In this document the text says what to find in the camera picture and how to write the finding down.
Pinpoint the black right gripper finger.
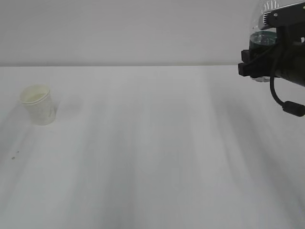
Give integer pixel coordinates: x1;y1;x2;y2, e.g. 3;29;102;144
237;62;272;80
241;49;256;62

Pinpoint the clear water bottle green label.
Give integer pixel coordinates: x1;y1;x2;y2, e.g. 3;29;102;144
247;0;281;83

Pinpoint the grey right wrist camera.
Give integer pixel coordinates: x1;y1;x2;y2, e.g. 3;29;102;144
258;1;305;30

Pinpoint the white paper cup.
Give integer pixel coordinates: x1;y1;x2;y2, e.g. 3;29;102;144
20;84;56;125

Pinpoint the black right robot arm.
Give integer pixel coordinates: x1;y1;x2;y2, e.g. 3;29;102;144
238;12;305;86

